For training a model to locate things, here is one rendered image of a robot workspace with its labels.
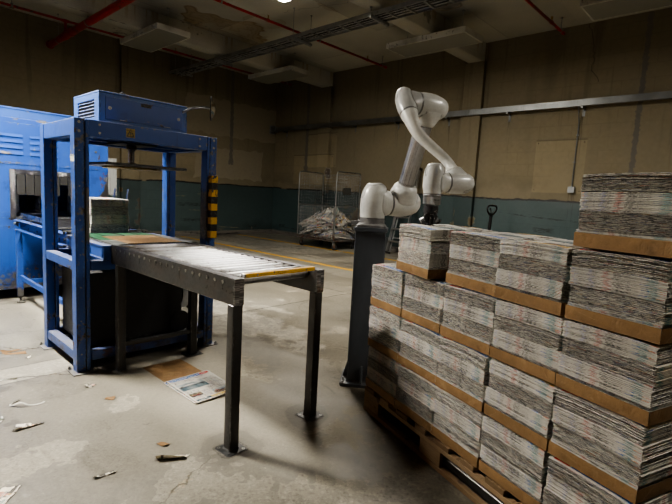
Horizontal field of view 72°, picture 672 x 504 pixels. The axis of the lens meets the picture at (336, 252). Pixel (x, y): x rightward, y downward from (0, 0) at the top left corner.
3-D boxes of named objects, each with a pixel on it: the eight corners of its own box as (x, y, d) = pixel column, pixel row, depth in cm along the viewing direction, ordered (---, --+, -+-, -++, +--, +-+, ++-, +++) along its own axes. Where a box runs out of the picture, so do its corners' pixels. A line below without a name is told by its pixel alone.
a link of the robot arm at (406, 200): (379, 209, 301) (408, 210, 309) (389, 220, 288) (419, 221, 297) (412, 88, 265) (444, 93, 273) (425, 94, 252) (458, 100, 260)
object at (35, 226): (151, 243, 382) (151, 232, 381) (65, 247, 335) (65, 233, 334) (85, 227, 485) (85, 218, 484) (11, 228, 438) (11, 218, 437)
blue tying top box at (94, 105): (187, 135, 330) (187, 106, 328) (98, 122, 286) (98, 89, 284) (157, 138, 361) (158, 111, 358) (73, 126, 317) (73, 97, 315)
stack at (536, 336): (417, 398, 278) (428, 261, 268) (605, 525, 175) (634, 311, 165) (361, 408, 260) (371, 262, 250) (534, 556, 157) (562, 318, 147)
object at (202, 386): (240, 389, 274) (240, 388, 274) (197, 403, 254) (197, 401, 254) (206, 371, 299) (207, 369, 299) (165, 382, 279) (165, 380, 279)
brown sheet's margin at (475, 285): (508, 279, 216) (509, 270, 216) (562, 292, 191) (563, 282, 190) (444, 282, 200) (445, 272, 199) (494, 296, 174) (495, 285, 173)
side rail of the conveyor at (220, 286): (243, 305, 204) (244, 278, 202) (233, 306, 200) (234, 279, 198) (119, 262, 294) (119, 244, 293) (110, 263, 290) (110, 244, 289)
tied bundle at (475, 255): (508, 280, 217) (513, 231, 214) (563, 294, 190) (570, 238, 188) (444, 283, 200) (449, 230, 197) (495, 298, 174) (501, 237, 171)
